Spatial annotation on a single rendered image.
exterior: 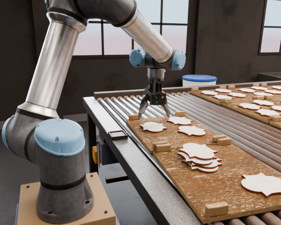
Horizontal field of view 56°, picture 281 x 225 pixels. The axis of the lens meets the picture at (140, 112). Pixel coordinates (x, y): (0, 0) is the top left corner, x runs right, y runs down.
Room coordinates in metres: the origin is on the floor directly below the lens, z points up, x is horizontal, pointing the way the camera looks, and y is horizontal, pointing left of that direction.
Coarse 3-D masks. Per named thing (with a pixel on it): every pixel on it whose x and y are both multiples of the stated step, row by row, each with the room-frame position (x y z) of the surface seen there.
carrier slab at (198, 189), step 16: (160, 160) 0.87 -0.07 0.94; (176, 160) 0.87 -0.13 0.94; (224, 160) 0.88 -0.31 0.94; (240, 160) 0.88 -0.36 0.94; (256, 160) 0.88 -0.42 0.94; (176, 176) 0.76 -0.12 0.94; (192, 176) 0.76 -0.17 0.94; (208, 176) 0.76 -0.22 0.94; (224, 176) 0.76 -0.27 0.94; (240, 176) 0.76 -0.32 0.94; (192, 192) 0.67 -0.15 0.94; (208, 192) 0.67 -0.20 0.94; (224, 192) 0.67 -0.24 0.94; (240, 192) 0.67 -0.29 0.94; (192, 208) 0.61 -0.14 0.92; (240, 208) 0.60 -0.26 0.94; (256, 208) 0.60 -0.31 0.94; (272, 208) 0.61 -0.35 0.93
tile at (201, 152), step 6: (186, 144) 0.94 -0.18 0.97; (192, 144) 0.94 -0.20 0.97; (198, 144) 0.94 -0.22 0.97; (204, 144) 0.94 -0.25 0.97; (180, 150) 0.89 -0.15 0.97; (186, 150) 0.88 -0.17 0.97; (192, 150) 0.88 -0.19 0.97; (198, 150) 0.88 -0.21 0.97; (204, 150) 0.88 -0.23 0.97; (210, 150) 0.88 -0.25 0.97; (192, 156) 0.84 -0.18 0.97; (198, 156) 0.84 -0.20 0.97; (204, 156) 0.84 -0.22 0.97; (210, 156) 0.84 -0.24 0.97
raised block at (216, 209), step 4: (208, 204) 0.57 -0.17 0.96; (212, 204) 0.57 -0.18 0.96; (216, 204) 0.57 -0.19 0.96; (220, 204) 0.58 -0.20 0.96; (224, 204) 0.58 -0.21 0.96; (208, 208) 0.56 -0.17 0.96; (212, 208) 0.56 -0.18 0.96; (216, 208) 0.57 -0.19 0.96; (220, 208) 0.57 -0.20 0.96; (224, 208) 0.57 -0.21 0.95; (228, 208) 0.58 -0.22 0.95; (208, 212) 0.56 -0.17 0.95; (212, 212) 0.56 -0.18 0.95; (216, 212) 0.57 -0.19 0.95; (220, 212) 0.57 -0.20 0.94; (224, 212) 0.57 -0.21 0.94; (208, 216) 0.56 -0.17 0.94
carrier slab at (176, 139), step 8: (128, 120) 1.34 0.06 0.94; (136, 120) 1.34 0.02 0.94; (144, 120) 1.34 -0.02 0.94; (152, 120) 1.34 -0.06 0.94; (160, 120) 1.34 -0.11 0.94; (136, 128) 1.21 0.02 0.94; (168, 128) 1.22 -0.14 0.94; (176, 128) 1.22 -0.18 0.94; (200, 128) 1.22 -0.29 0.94; (144, 136) 1.11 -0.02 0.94; (152, 136) 1.11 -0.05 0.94; (160, 136) 1.11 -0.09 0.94; (168, 136) 1.11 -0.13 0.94; (176, 136) 1.11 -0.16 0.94; (184, 136) 1.11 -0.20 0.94; (192, 136) 1.11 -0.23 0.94; (208, 136) 1.11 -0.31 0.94; (144, 144) 1.03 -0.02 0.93; (152, 144) 1.02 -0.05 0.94; (176, 144) 1.02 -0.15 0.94; (200, 144) 1.02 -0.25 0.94; (208, 144) 1.03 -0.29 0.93; (216, 144) 1.04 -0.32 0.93; (152, 152) 0.96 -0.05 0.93
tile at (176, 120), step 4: (168, 120) 1.32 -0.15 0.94; (172, 120) 1.32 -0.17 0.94; (176, 120) 1.32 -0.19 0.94; (180, 120) 1.32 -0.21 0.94; (184, 120) 1.32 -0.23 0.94; (188, 120) 1.32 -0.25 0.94; (192, 120) 1.32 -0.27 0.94; (176, 124) 1.27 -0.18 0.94; (180, 124) 1.26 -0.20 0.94; (184, 124) 1.26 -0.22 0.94; (188, 124) 1.26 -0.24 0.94
